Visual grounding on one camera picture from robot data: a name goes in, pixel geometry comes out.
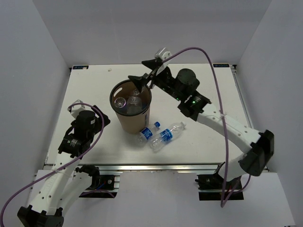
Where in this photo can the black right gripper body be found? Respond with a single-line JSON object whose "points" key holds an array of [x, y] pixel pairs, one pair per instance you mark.
{"points": [[164, 82]]}

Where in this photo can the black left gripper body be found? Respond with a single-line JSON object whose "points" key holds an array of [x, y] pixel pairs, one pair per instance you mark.
{"points": [[98, 127]]}

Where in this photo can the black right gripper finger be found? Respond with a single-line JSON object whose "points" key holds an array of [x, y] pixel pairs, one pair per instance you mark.
{"points": [[154, 64], [140, 82]]}

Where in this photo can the clear bottle green blue label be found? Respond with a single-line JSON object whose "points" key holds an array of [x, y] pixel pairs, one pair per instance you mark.
{"points": [[133, 105]]}

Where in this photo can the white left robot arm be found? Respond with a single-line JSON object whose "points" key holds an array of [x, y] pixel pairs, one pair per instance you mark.
{"points": [[67, 181]]}

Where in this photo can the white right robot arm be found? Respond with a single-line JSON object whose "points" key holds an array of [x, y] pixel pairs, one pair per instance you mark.
{"points": [[257, 147]]}

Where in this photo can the brown cylindrical paper bin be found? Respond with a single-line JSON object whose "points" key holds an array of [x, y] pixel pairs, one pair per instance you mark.
{"points": [[136, 122]]}

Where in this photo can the small clear bottle blue cap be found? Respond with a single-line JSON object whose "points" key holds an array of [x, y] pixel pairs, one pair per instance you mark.
{"points": [[144, 135]]}

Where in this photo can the blue sticker back right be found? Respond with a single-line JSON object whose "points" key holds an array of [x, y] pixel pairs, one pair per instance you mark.
{"points": [[221, 65]]}

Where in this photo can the blue sticker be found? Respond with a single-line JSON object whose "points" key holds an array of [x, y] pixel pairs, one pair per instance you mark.
{"points": [[80, 67], [221, 65]]}

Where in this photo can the blue sticker back left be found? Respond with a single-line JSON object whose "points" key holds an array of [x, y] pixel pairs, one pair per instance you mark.
{"points": [[80, 67]]}

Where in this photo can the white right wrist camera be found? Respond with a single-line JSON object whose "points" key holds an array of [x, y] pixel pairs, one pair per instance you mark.
{"points": [[160, 56]]}

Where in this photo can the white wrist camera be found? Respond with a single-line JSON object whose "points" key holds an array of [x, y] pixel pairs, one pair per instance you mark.
{"points": [[75, 110], [160, 56]]}

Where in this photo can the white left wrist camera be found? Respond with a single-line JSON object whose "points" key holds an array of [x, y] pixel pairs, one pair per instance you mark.
{"points": [[75, 110]]}

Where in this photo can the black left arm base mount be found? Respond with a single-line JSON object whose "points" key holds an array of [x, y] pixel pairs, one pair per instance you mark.
{"points": [[103, 184]]}

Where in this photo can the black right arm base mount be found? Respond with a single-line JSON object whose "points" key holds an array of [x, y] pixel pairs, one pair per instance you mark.
{"points": [[210, 186]]}

